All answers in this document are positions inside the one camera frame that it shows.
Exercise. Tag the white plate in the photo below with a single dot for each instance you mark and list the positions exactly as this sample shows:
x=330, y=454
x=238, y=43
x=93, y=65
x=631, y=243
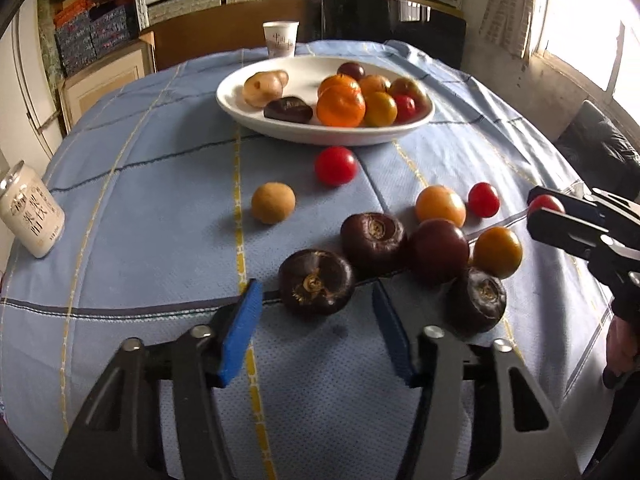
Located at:
x=235, y=95

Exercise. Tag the bright window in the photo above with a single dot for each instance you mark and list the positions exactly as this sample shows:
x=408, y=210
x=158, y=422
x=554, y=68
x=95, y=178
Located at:
x=585, y=35

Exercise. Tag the white trim strip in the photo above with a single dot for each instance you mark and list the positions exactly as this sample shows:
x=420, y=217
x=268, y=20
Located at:
x=30, y=85

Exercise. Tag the light wooden picture frame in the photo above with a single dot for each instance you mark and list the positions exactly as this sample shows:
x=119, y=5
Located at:
x=105, y=80

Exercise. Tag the white beverage can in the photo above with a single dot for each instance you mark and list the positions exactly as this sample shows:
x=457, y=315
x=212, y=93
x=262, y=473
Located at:
x=32, y=212

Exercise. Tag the pale orange round fruit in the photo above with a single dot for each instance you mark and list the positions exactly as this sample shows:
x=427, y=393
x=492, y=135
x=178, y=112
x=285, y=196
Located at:
x=440, y=205

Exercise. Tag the blue checked tablecloth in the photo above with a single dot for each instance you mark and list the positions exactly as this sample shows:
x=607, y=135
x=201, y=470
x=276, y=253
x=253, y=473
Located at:
x=150, y=185

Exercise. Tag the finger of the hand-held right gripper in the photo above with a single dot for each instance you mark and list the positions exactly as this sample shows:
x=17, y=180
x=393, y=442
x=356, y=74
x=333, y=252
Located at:
x=570, y=196
x=565, y=232

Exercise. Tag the dark mangosteen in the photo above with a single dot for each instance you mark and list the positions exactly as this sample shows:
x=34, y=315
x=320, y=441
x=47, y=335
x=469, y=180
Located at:
x=315, y=282
x=374, y=237
x=475, y=300

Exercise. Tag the green marbled board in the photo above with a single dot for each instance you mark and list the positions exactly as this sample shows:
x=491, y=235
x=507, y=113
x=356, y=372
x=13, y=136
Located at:
x=47, y=45

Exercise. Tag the black jacket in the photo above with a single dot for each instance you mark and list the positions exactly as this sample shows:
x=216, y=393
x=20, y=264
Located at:
x=600, y=145

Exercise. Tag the yellow orange tomato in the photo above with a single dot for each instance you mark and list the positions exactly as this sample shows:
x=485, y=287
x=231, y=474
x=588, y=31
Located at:
x=497, y=252
x=380, y=110

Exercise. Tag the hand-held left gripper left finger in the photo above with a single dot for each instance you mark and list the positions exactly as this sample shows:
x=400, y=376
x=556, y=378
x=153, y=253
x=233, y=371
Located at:
x=242, y=332

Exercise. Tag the beige woven curtain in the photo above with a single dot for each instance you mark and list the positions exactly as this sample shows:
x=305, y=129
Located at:
x=505, y=5

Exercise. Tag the large orange mandarin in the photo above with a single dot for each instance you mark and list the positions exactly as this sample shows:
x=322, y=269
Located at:
x=341, y=107

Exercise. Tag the brown board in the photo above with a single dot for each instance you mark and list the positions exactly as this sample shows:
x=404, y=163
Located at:
x=225, y=30

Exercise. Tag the red cherry tomato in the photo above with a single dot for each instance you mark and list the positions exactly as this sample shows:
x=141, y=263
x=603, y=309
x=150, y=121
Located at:
x=336, y=166
x=545, y=205
x=483, y=199
x=405, y=108

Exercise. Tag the blue patterned storage box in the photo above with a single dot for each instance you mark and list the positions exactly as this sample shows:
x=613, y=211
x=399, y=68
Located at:
x=75, y=45
x=112, y=27

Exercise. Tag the small tan round fruit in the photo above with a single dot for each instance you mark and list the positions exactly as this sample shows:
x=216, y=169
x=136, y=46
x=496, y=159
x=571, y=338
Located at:
x=272, y=202

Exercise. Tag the orange red flat boxes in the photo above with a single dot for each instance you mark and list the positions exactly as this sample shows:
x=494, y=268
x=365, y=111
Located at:
x=75, y=7

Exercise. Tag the white paper cup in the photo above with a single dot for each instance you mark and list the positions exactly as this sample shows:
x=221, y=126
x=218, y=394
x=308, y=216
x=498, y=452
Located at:
x=280, y=37

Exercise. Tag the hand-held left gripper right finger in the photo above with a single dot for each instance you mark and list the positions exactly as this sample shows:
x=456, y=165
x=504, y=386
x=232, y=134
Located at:
x=395, y=335

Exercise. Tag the yellow brown passion fruit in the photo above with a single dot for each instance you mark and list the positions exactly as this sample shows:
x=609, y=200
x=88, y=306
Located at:
x=409, y=87

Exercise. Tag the person's right hand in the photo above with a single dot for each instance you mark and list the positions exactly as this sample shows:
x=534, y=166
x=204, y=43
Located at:
x=620, y=355

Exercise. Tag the large black panel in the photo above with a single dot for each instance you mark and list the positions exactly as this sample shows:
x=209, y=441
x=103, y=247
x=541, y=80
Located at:
x=390, y=20

